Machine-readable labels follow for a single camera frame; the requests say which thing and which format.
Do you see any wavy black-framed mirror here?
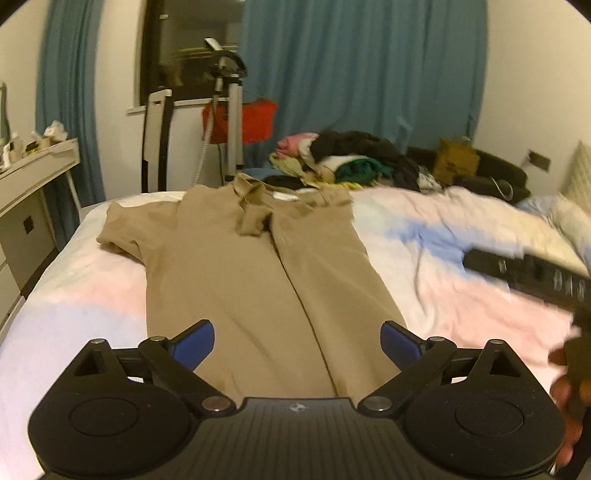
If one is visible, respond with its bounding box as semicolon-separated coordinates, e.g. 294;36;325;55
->
0;82;11;141

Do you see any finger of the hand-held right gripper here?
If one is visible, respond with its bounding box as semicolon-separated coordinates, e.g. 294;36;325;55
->
463;248;511;283

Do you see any brown paper bag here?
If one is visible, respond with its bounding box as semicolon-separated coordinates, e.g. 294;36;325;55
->
434;137;481;183

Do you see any wide blue curtain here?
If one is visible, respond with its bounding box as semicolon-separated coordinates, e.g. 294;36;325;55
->
240;0;489;160

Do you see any red fabric bag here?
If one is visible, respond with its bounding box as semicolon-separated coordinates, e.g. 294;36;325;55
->
201;98;279;145

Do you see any white vanity desk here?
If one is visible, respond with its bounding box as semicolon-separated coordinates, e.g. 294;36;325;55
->
0;137;81;333

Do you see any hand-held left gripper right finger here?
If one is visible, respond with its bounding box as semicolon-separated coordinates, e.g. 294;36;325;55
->
359;320;522;416

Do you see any black sofa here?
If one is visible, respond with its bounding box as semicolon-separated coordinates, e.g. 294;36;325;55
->
406;145;531;200

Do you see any pile of clothes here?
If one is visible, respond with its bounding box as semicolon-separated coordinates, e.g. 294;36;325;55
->
252;130;444;192

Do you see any row of cosmetic bottles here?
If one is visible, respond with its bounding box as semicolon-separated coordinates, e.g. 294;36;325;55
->
0;131;47;164

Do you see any pale blue pillow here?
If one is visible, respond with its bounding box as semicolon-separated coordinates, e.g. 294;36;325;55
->
517;194;591;264

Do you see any white quilted headboard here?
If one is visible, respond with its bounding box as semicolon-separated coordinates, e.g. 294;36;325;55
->
560;140;591;206

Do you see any white chair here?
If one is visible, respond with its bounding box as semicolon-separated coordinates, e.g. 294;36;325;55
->
141;89;174;193

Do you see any dark window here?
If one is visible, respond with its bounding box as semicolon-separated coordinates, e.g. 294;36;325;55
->
139;0;245;102

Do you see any narrow blue curtain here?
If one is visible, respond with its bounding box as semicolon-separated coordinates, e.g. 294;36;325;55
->
36;0;105;208

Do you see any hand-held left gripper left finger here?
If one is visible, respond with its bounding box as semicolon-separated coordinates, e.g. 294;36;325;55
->
74;319;236;416

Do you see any tan shirt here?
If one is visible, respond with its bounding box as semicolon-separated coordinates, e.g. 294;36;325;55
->
96;174;409;400

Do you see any person's right hand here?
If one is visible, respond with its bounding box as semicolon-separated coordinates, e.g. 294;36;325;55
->
549;348;584;468

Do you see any garment steamer stand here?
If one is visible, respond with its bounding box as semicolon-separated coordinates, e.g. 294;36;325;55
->
194;38;247;183

